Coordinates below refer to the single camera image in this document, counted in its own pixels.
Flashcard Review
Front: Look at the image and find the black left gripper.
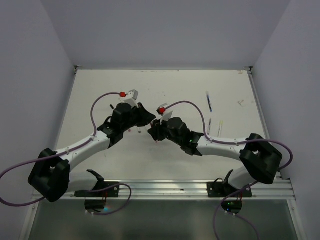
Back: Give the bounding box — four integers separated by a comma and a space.
121, 103, 156, 132

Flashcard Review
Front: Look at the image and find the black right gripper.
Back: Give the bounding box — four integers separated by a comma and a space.
148, 113, 183, 146

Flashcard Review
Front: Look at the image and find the dark purple gel pen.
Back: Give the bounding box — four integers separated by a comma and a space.
206, 118, 212, 135

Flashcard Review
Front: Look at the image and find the blue gel pen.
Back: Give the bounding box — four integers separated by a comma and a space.
205, 91, 213, 113

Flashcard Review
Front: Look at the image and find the yellow capped white marker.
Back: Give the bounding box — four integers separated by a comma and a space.
217, 120, 223, 138

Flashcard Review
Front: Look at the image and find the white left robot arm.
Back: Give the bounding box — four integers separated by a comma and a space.
28, 103, 156, 203

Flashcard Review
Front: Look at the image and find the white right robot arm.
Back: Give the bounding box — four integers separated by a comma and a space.
148, 117, 283, 197

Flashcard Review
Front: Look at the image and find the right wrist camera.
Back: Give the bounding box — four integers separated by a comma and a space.
156, 103, 173, 124

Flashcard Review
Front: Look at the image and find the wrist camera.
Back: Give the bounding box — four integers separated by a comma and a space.
123, 89, 139, 108
156, 103, 173, 124

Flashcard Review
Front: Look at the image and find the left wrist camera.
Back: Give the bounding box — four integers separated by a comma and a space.
123, 89, 139, 108

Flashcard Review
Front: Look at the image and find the aluminium front mounting rail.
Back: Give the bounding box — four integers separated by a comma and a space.
32, 178, 297, 201

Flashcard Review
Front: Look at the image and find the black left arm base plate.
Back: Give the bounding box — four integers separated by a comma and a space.
74, 181, 119, 214

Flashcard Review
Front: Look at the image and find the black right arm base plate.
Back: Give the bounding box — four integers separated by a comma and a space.
206, 178, 253, 215

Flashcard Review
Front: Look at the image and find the aluminium table edge rail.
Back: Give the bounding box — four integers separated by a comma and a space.
244, 66, 283, 180

